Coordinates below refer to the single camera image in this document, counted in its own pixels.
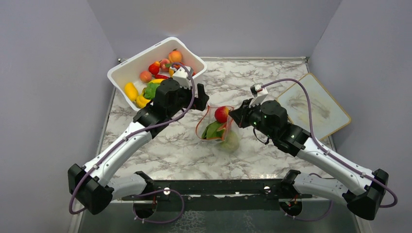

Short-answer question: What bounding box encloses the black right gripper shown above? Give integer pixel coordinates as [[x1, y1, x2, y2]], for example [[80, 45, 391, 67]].
[[229, 98, 276, 140]]

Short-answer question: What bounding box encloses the peach toy at back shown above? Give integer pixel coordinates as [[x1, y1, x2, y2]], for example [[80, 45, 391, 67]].
[[168, 49, 183, 63]]

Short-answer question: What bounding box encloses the white plastic bin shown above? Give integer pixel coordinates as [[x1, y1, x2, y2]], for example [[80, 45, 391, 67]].
[[107, 37, 207, 111]]

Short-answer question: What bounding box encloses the green cabbage toy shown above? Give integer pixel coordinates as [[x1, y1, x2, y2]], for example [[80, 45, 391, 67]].
[[219, 131, 240, 153]]

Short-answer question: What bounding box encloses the curved yellow banana toy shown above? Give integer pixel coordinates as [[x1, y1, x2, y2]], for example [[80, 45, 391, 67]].
[[136, 93, 151, 109]]

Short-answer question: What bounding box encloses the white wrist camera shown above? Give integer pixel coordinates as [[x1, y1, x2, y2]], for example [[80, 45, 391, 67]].
[[249, 83, 268, 107], [172, 66, 193, 89]]

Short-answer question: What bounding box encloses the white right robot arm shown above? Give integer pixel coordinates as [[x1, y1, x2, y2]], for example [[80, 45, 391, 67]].
[[229, 100, 389, 220]]

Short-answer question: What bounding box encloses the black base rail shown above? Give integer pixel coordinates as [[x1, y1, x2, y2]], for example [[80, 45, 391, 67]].
[[121, 179, 312, 212]]

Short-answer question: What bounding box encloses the clear zip bag orange zipper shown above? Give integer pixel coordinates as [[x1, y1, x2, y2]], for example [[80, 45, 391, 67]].
[[195, 105, 240, 153]]

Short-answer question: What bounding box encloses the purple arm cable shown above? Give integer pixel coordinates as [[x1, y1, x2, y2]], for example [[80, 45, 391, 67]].
[[68, 63, 196, 216], [262, 78, 398, 208]]

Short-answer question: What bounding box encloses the wood framed white board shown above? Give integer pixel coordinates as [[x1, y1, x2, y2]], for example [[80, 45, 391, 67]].
[[277, 73, 351, 140]]

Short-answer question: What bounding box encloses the red chili pepper toy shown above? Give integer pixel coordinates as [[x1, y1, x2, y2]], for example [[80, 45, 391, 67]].
[[154, 74, 169, 79]]

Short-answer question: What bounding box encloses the pink peach toy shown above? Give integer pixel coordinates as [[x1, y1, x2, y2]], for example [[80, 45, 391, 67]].
[[160, 58, 171, 72]]

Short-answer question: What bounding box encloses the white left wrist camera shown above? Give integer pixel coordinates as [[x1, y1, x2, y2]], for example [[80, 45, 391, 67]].
[[172, 66, 193, 89]]

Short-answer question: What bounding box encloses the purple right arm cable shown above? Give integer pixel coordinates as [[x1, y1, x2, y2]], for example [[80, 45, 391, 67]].
[[262, 78, 398, 208]]

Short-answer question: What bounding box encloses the green leafy vegetable toy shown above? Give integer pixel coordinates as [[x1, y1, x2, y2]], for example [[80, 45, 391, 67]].
[[201, 121, 225, 140]]

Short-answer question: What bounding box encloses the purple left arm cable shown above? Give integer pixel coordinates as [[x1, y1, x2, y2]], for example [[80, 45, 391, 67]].
[[68, 63, 196, 216]]

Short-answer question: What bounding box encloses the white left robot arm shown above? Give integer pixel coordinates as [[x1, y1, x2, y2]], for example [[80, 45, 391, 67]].
[[68, 78, 209, 215]]

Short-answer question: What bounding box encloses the light green lettuce toy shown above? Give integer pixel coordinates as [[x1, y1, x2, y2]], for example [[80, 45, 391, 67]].
[[143, 83, 160, 100]]

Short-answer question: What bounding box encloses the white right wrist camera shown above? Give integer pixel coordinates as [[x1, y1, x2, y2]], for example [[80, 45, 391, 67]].
[[249, 83, 268, 107]]

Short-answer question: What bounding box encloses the red apple toy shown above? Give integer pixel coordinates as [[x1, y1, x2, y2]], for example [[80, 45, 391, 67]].
[[214, 106, 229, 123]]

